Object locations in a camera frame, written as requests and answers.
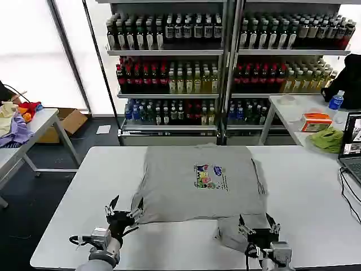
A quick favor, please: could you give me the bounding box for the green cloth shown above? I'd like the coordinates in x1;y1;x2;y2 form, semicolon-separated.
309;126;345;155

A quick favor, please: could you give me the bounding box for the cream cloth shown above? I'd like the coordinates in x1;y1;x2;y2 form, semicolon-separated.
0;101;19;138

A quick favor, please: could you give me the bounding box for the blue label water bottle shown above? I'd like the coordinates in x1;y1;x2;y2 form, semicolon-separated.
328;90;346;120

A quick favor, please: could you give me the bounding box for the purple cloth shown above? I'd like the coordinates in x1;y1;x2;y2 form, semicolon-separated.
0;112;35;149

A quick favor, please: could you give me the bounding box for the brown cardboard box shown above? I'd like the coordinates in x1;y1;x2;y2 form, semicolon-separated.
36;108;89;144

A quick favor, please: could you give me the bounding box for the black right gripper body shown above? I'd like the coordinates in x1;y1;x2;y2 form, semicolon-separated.
247;228;280;251

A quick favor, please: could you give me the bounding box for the grey laptop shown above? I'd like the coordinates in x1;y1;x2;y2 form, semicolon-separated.
337;111;361;187

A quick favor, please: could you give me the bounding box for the metal shelf with bottles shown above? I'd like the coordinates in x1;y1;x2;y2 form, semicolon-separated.
225;0;355;146
105;0;228;146

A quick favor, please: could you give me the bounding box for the black laptop cable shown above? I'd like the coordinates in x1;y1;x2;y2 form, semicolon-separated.
339;166;361;224

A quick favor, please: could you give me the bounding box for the orange tissue box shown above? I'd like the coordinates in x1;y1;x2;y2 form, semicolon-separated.
300;112;334;133

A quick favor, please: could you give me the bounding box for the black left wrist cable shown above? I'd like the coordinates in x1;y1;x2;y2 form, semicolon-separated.
69;234;93;251

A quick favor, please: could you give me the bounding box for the red cloth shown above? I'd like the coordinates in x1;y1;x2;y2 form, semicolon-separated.
17;100;43;118

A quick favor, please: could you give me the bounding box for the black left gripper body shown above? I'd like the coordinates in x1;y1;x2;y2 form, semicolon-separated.
106;210;140;243

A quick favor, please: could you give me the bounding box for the black bag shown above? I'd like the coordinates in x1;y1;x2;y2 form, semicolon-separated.
320;53;361;110

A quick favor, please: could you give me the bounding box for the grey printed t-shirt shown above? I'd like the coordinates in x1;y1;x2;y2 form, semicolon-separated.
131;143;271;253

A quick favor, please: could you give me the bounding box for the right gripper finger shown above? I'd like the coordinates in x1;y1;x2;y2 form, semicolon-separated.
238;213;256;235
265;213;281;234

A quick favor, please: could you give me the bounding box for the white side table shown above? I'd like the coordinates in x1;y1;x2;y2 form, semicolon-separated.
259;94;361;148
0;108;81;209

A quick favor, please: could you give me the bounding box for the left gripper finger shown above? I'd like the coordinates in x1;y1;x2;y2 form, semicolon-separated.
126;196;145;224
104;194;120;217

